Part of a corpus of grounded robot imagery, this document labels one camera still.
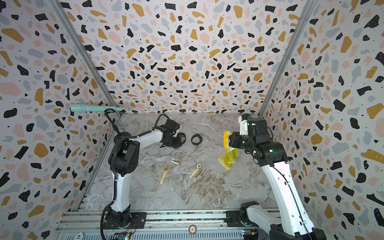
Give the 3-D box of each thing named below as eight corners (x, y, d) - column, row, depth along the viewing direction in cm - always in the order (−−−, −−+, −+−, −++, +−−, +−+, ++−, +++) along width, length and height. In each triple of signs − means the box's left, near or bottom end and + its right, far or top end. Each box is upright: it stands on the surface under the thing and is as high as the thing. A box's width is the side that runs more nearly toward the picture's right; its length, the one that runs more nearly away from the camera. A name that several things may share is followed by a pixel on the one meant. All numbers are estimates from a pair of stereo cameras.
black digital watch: (189, 142, 108) (189, 138, 105) (195, 135, 111) (195, 132, 108) (197, 147, 105) (197, 143, 102) (203, 140, 109) (203, 137, 106)
